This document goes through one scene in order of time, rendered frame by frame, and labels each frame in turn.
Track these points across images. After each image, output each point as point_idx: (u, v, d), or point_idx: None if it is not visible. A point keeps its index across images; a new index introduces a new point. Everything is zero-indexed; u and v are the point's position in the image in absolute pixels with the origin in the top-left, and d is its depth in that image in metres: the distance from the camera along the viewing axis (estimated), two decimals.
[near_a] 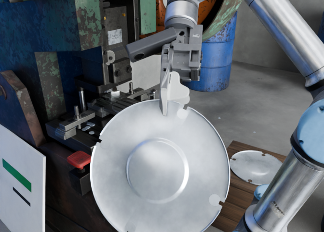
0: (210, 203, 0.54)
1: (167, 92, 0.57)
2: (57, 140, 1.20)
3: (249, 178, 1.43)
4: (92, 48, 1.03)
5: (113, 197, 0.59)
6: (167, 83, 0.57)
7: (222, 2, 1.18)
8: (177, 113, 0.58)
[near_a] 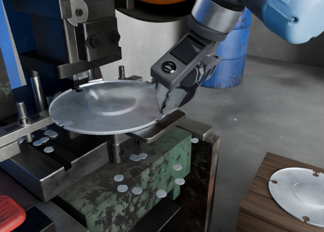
0: (66, 121, 0.61)
1: (179, 106, 0.57)
2: None
3: (304, 214, 0.93)
4: None
5: (105, 87, 0.78)
6: (184, 101, 0.56)
7: None
8: (154, 116, 0.63)
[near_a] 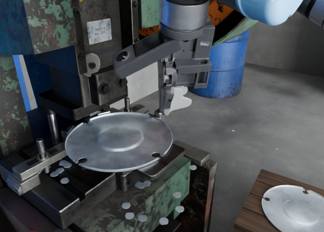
0: (151, 121, 0.86)
1: (170, 109, 0.55)
2: None
3: (293, 231, 1.02)
4: (61, 50, 0.62)
5: (128, 160, 0.69)
6: (170, 104, 0.53)
7: (227, 21, 0.88)
8: (87, 125, 0.84)
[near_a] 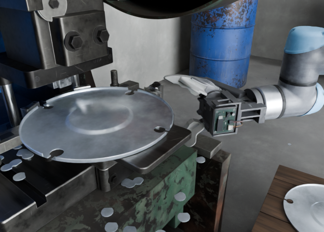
0: None
1: (188, 77, 0.56)
2: None
3: None
4: None
5: (146, 103, 0.61)
6: (195, 80, 0.56)
7: None
8: None
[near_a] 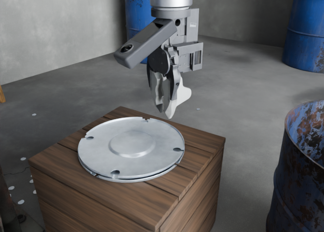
0: None
1: (176, 102, 0.55)
2: None
3: None
4: None
5: (158, 160, 0.72)
6: (177, 93, 0.54)
7: None
8: None
